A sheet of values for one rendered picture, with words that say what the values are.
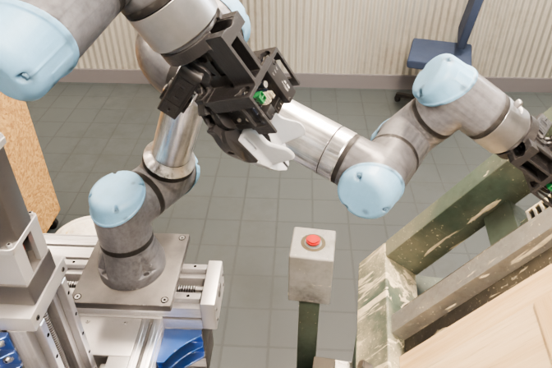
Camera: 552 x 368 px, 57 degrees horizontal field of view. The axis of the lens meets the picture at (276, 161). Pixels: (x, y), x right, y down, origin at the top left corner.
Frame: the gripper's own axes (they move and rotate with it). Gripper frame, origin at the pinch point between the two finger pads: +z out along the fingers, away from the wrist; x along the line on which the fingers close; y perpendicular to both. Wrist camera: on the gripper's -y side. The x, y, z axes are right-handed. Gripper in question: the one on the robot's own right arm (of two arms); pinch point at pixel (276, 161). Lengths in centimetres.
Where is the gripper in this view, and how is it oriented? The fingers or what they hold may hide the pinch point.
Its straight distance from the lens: 61.8
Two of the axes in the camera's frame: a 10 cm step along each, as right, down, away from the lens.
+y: 7.9, -0.2, -6.2
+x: 3.7, -7.9, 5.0
